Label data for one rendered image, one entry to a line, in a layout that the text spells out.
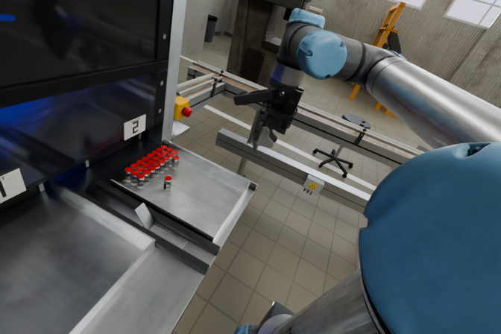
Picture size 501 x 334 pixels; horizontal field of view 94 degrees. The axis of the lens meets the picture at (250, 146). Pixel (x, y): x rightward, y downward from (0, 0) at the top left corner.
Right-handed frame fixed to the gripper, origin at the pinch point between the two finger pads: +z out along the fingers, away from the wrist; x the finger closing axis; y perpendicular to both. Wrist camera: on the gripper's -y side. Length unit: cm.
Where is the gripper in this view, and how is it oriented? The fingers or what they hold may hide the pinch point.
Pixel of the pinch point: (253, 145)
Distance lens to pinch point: 68.0
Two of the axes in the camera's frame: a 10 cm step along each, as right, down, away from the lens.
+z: -2.7, 8.1, 5.3
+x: 3.6, -4.2, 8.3
